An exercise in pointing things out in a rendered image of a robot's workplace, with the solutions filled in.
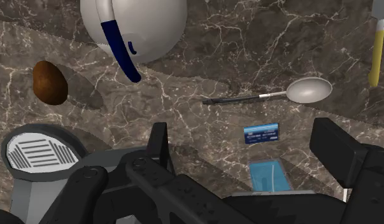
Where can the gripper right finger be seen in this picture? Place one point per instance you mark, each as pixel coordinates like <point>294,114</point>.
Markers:
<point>347,152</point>

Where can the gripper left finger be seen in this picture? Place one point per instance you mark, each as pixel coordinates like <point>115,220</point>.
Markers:
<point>166,189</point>

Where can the blue card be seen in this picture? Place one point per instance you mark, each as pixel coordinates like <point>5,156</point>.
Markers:
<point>261,133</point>

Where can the brown potato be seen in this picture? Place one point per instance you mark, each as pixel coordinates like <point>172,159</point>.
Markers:
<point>49,82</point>

